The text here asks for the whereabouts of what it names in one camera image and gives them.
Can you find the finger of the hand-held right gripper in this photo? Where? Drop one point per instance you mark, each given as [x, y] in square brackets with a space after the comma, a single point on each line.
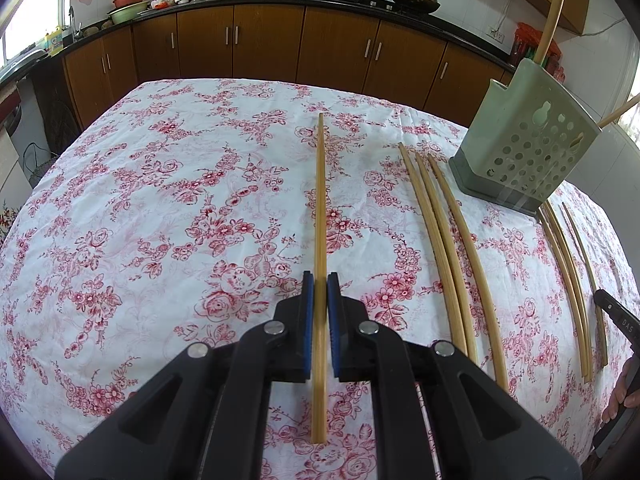
[620, 322]

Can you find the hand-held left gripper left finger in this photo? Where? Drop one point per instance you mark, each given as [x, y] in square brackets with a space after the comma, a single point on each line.
[307, 310]

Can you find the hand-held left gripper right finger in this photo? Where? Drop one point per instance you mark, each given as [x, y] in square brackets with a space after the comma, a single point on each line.
[334, 310]

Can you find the green perforated chopstick holder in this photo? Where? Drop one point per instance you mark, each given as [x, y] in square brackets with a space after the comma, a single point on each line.
[520, 150]

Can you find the person's right hand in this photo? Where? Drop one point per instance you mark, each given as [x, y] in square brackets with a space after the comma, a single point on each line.
[627, 385]

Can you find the red floral tablecloth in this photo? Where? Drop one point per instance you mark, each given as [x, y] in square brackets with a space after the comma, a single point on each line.
[150, 210]

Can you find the brown wooden kitchen cabinets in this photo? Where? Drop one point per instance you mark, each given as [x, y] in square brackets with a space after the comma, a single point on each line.
[260, 45]

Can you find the red packages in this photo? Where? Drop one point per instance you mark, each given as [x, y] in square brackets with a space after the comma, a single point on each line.
[530, 47]

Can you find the black kitchen countertop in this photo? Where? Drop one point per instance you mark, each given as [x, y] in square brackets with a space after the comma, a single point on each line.
[300, 1]

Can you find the gas stove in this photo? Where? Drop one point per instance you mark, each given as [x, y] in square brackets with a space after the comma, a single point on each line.
[382, 4]

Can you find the white appliance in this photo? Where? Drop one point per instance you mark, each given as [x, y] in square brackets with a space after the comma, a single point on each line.
[12, 160]

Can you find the yellow bottle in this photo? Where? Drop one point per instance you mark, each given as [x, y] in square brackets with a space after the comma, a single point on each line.
[56, 42]

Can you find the metal faucet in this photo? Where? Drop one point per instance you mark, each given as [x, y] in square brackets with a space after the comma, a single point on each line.
[74, 20]

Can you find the large window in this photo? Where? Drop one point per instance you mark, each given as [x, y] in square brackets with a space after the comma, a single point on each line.
[35, 5]

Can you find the white wall socket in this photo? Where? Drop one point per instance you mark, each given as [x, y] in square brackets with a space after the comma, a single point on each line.
[496, 35]

